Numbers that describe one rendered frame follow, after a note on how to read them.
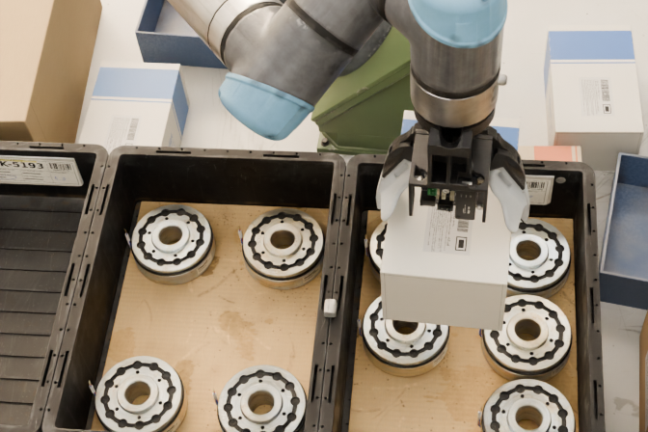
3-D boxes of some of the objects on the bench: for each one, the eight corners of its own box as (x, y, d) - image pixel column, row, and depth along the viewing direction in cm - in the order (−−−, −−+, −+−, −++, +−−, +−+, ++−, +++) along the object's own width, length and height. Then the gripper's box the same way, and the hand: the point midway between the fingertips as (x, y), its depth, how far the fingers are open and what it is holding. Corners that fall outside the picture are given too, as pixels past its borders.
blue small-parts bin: (172, -27, 203) (164, -59, 197) (258, -21, 200) (254, -53, 195) (143, 63, 191) (134, 32, 186) (234, 69, 189) (229, 40, 183)
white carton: (114, 99, 187) (101, 61, 180) (190, 102, 186) (180, 64, 179) (85, 205, 176) (70, 169, 169) (166, 209, 174) (154, 173, 167)
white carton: (543, 65, 185) (548, 24, 178) (622, 65, 184) (631, 24, 177) (550, 170, 174) (554, 131, 166) (634, 171, 173) (644, 131, 165)
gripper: (335, 135, 103) (347, 258, 119) (565, 153, 100) (546, 278, 117) (349, 59, 108) (359, 187, 124) (570, 74, 105) (550, 204, 121)
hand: (452, 207), depth 122 cm, fingers closed on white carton, 13 cm apart
